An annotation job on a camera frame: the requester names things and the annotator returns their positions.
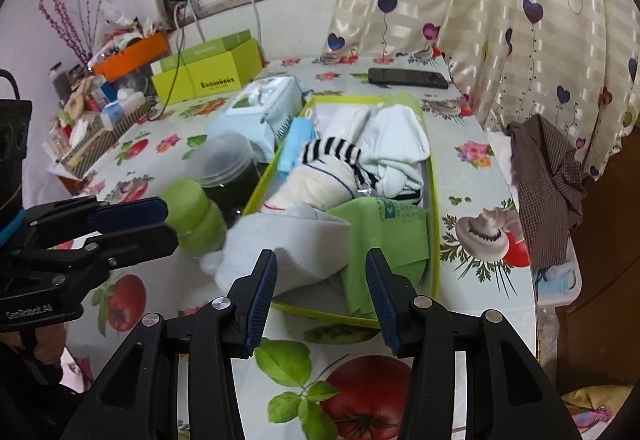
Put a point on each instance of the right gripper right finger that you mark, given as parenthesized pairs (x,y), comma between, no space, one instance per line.
(508,396)

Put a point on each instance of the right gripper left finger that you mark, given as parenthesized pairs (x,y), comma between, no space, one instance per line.
(135,395)

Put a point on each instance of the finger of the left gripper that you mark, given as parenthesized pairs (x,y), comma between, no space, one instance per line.
(130,215)
(126,248)

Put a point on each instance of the green microfiber cloth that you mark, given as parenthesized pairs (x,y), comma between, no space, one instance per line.
(400,230)

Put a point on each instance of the grey white cloth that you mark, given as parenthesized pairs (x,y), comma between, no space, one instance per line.
(309,244)

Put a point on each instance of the white striped towel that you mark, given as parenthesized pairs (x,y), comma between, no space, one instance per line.
(323,184)

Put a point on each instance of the black white striped sock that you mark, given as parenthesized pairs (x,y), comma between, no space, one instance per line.
(340,149)

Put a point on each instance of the left hand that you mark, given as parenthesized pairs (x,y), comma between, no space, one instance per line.
(41,348)

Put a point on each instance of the striped tray on side table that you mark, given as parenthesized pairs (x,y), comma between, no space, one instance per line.
(98,140)

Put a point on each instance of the tissue pack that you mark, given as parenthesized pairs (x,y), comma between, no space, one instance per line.
(126,103)

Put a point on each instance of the floral tomato tablecloth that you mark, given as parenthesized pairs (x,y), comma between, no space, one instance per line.
(323,367)

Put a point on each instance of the blue face mask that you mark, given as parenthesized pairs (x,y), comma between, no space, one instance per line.
(556,281)

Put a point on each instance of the purple artificial flower branches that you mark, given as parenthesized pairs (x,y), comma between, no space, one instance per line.
(75,22)

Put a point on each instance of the orange plastic bin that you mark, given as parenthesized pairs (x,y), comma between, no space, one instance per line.
(133,57)

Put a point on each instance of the wet wipes pack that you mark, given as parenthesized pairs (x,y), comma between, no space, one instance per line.
(262,113)

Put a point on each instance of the yellow-green shoe box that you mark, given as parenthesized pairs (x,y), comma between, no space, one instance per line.
(224,73)

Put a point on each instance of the brown checkered cloth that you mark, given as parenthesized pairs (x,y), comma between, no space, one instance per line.
(550,192)

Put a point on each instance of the green box lid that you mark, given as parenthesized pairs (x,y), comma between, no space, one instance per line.
(200,51)

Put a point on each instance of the blue sponge cloth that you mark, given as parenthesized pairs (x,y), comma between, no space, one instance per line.
(300,133)

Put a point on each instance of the white folded towel in tray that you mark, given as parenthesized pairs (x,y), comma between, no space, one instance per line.
(347,123)

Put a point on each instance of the green-rimmed white tray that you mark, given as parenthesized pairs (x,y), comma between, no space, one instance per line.
(430,199)

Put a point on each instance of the black smartphone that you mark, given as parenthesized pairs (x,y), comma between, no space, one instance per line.
(407,77)

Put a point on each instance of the cream heart pattern curtain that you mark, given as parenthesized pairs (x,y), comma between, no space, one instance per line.
(574,62)

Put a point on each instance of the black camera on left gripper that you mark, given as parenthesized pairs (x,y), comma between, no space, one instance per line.
(15,117)

